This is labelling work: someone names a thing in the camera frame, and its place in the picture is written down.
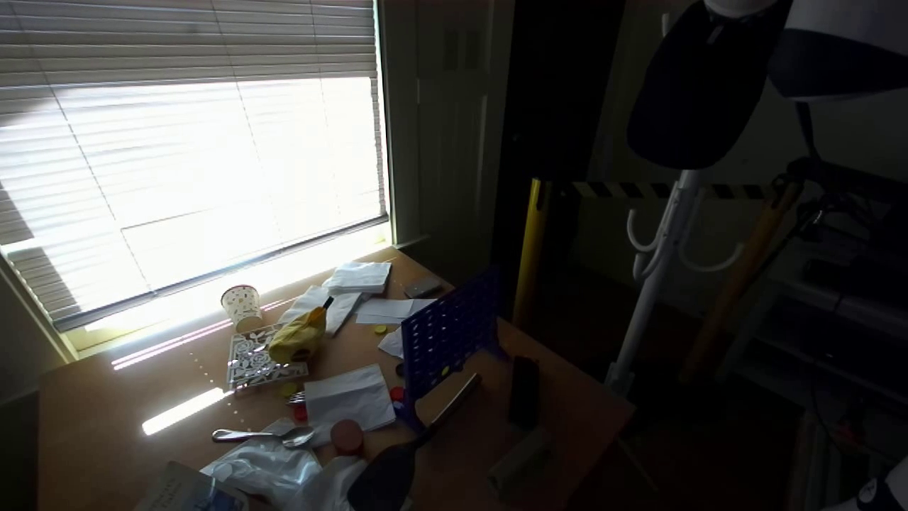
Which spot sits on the white paper napkin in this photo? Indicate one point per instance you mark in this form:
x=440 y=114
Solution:
x=347 y=398

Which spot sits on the yellow game disc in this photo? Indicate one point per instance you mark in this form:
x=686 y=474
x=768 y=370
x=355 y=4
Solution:
x=378 y=332

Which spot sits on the white paper scrap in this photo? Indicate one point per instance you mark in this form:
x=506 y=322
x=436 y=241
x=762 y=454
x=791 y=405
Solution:
x=392 y=344

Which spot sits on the yellow black striped tape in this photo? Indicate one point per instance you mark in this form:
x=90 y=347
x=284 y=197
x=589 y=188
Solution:
x=613 y=188

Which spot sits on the yellow snack bag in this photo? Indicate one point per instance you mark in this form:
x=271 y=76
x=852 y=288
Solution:
x=298 y=334

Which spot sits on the black rectangular case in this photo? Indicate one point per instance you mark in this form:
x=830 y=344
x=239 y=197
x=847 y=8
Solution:
x=524 y=391

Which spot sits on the white paper sheet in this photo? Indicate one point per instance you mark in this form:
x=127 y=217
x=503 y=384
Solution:
x=388 y=310

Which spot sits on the silver foil bag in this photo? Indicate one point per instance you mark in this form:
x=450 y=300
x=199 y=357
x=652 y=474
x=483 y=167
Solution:
x=256 y=364

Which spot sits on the white book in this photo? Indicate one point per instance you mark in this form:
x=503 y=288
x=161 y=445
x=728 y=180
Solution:
x=358 y=278

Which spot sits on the wide white window blinds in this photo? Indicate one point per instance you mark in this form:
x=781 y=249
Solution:
x=189 y=144

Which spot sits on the red round lid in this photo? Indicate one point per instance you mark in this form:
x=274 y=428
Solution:
x=347 y=439

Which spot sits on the yellow barrier pole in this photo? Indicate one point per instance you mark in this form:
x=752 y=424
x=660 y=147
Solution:
x=740 y=281
x=532 y=249

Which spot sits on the metal spoon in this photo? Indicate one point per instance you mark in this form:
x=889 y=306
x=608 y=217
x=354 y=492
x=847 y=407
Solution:
x=243 y=435
x=304 y=439

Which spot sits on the blue connect four grid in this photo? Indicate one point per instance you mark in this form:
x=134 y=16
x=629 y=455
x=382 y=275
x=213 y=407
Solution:
x=445 y=336

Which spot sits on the white remote control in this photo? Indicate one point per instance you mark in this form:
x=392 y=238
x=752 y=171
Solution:
x=517 y=462

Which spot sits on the white rounded object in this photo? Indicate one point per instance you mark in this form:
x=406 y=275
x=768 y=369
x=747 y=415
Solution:
x=883 y=492

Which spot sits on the white envelope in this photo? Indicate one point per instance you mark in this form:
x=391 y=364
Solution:
x=341 y=313

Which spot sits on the black shelf unit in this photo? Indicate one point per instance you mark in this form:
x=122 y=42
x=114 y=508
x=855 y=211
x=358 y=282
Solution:
x=833 y=295

